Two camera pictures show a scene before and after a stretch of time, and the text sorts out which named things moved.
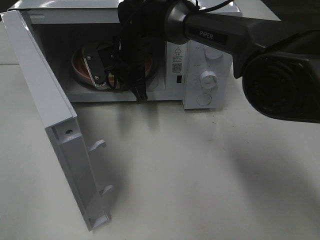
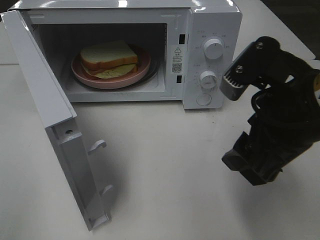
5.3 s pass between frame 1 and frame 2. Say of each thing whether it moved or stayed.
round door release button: stayed
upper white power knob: stayed
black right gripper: moved
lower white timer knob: stayed
